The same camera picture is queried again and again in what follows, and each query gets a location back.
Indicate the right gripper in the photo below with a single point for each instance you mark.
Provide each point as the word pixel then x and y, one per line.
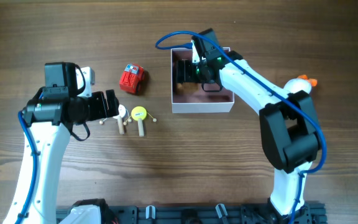
pixel 183 72

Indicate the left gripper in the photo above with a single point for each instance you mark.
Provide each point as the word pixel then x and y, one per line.
pixel 101 110

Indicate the white rattle drum toy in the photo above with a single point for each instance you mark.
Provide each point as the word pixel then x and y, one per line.
pixel 123 118

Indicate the yellow rattle drum toy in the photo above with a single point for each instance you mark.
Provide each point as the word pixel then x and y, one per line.
pixel 138 114

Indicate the red toy fire truck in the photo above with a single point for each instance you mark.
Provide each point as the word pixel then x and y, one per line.
pixel 131 78

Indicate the white chicken plush toy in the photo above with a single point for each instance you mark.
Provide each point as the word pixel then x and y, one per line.
pixel 301 83

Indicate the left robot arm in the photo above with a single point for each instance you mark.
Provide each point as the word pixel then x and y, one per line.
pixel 66 100

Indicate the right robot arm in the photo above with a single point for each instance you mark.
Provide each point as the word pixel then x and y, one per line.
pixel 292 139

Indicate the white box pink interior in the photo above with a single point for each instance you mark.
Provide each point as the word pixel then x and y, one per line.
pixel 190 97

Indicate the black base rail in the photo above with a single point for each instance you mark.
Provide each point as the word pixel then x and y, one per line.
pixel 310 213

